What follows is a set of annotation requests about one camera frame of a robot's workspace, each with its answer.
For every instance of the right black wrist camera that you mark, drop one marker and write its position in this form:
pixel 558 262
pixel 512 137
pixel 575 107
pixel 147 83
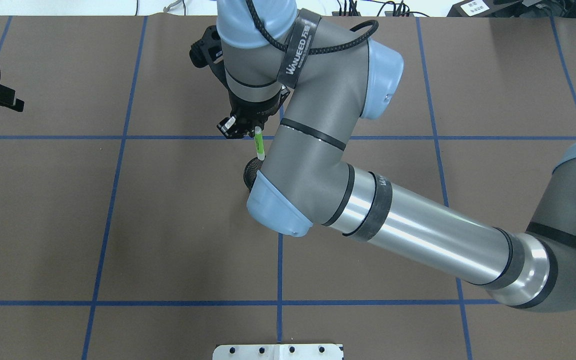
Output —
pixel 207 50

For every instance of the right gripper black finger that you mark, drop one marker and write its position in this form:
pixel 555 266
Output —
pixel 231 128
pixel 254 130

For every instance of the green highlighter pen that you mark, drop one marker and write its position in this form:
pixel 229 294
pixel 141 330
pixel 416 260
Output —
pixel 260 148

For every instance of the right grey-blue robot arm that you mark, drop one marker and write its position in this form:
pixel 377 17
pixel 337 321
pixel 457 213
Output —
pixel 270 47

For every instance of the white pedestal column base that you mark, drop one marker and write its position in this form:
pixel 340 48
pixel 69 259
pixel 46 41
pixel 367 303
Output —
pixel 290 351

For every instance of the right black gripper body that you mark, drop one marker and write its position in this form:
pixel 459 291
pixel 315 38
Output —
pixel 254 111

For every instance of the black mesh pen cup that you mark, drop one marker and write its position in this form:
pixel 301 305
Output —
pixel 250 172

